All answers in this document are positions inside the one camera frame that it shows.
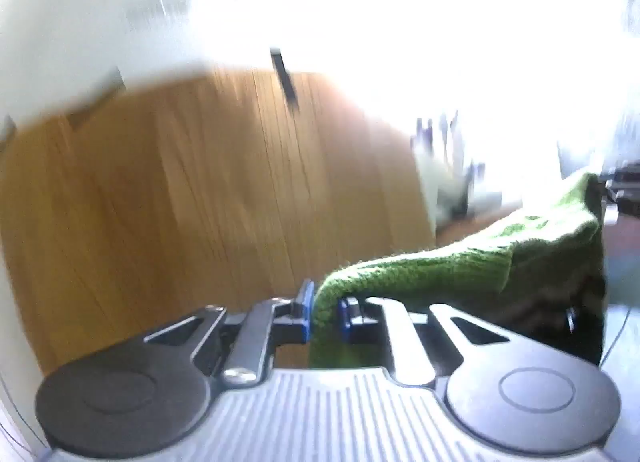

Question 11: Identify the green knitted sweater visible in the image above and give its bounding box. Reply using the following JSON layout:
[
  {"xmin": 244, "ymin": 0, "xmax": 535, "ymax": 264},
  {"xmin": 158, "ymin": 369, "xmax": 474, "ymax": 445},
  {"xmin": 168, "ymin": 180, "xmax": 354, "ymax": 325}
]
[{"xmin": 307, "ymin": 172, "xmax": 608, "ymax": 369}]

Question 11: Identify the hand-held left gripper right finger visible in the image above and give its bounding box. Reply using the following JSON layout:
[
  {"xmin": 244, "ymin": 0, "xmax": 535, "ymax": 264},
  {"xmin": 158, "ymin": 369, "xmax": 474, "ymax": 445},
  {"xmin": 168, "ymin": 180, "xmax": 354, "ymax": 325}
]
[{"xmin": 340, "ymin": 295, "xmax": 511, "ymax": 388}]

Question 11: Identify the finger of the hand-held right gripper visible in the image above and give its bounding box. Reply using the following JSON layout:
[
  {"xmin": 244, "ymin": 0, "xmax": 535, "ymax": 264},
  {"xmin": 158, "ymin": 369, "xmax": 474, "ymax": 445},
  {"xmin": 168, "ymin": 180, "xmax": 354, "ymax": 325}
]
[{"xmin": 602, "ymin": 162, "xmax": 640, "ymax": 224}]

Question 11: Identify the thin dark cable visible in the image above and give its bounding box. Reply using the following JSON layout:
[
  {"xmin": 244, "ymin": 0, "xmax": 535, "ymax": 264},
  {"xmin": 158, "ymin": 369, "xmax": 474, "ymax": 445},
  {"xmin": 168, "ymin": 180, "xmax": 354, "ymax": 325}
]
[{"xmin": 599, "ymin": 313, "xmax": 637, "ymax": 369}]

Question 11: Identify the dark narrow bar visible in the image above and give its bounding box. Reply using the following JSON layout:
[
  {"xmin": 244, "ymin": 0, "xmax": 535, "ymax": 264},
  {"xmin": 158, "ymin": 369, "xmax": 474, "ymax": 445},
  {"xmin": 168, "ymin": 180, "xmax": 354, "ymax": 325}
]
[{"xmin": 269, "ymin": 47, "xmax": 301, "ymax": 114}]

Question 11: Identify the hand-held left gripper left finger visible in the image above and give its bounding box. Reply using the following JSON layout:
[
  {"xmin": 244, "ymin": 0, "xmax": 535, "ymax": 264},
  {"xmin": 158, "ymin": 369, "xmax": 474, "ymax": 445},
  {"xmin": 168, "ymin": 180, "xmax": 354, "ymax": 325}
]
[{"xmin": 145, "ymin": 281, "xmax": 315, "ymax": 388}]

